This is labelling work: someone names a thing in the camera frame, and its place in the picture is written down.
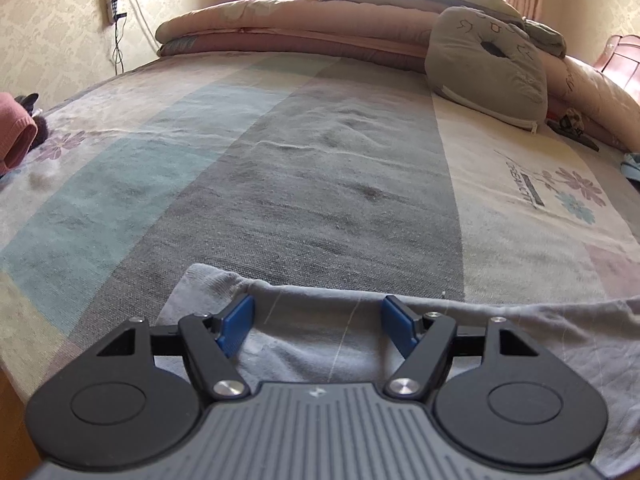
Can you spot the folded pink quilt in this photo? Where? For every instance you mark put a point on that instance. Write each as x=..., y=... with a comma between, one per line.
x=403, y=34

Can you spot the grey cat face cushion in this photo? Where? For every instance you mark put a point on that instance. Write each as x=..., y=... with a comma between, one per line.
x=488, y=65

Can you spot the blue baseball cap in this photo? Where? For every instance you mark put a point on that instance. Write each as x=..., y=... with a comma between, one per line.
x=630, y=167

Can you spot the dark garment beside sweater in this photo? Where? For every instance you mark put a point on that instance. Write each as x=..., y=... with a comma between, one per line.
x=29, y=102

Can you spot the white wall power strip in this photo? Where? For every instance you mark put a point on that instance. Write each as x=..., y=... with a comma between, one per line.
x=111, y=11

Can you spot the wooden headboard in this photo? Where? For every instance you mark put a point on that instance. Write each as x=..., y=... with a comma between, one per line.
x=619, y=58

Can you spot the small dark patterned item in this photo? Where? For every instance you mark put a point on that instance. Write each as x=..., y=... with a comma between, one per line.
x=571, y=125

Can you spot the light grey garment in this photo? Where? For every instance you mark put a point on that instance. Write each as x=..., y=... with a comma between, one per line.
x=333, y=334

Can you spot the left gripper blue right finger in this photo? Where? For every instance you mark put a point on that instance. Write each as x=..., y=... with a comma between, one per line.
x=424, y=341

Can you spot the patchwork floral bed sheet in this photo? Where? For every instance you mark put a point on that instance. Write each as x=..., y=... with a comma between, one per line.
x=308, y=170

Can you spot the pink knitted sweater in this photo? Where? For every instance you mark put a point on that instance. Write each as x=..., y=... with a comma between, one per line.
x=17, y=132

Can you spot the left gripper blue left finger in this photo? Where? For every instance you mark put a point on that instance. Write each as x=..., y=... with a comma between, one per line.
x=210, y=341

